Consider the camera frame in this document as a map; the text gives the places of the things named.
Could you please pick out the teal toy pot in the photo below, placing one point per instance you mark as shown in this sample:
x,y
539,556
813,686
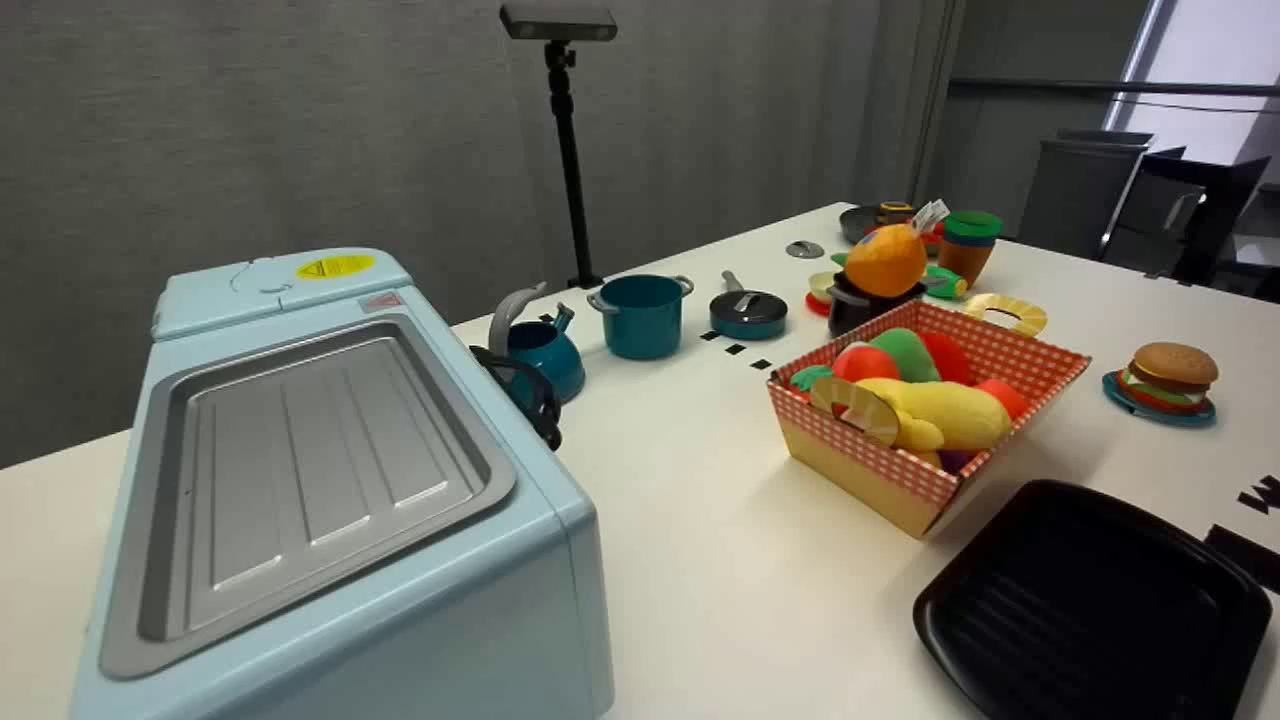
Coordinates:
x,y
640,317

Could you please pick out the teal toy kettle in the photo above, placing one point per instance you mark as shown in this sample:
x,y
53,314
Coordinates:
x,y
547,354

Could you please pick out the cream toy bowl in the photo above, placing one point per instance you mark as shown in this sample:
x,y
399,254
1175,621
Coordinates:
x,y
822,285

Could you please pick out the black toy saucepan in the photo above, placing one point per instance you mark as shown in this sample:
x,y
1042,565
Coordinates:
x,y
854,305

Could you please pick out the red tomato plush toy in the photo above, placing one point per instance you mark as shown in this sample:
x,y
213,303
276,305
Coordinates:
x,y
865,363

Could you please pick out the toy bread slice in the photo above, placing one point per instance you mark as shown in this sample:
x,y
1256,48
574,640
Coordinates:
x,y
872,418

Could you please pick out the orange checked cardboard box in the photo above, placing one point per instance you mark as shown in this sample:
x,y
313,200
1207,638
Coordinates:
x,y
865,466

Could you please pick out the green plush fruit toy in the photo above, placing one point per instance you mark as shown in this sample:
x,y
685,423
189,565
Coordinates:
x,y
911,354

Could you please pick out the red plush fruit toy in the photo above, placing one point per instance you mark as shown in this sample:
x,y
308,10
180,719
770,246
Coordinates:
x,y
951,354

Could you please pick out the yellow banana plush toy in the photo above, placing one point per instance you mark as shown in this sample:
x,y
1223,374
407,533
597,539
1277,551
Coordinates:
x,y
945,408

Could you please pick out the green yellow toy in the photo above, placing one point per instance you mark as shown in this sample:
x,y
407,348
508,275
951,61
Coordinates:
x,y
945,283

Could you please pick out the light blue toy oven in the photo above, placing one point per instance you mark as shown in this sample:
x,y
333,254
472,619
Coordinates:
x,y
333,466

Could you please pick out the small orange plush toy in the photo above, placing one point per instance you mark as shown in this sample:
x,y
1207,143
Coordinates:
x,y
1004,397

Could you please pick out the toy burger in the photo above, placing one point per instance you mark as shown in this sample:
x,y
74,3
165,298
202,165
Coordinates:
x,y
1171,377

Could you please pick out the small dark frying pan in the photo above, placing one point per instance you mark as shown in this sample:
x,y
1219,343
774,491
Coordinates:
x,y
750,314

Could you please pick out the small gray disc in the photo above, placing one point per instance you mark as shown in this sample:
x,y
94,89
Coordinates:
x,y
805,248

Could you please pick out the dark round plate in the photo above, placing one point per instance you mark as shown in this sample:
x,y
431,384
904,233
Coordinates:
x,y
861,218

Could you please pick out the jar with green lid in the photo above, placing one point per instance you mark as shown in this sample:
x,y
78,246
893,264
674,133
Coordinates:
x,y
971,246

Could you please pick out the gray office chair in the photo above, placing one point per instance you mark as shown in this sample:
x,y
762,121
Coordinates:
x,y
1077,185

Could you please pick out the black grill tray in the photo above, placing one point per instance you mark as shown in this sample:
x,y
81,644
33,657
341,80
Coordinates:
x,y
1086,613

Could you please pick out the small teal plate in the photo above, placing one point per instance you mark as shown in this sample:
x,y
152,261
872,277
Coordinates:
x,y
1192,412

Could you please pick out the black office chair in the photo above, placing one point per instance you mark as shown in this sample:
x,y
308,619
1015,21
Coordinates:
x,y
1186,212

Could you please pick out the black camera stand pole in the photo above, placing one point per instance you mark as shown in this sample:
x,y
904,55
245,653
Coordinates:
x,y
569,162

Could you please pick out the black stereo camera bar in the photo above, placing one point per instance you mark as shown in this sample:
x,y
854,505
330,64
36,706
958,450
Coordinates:
x,y
558,17

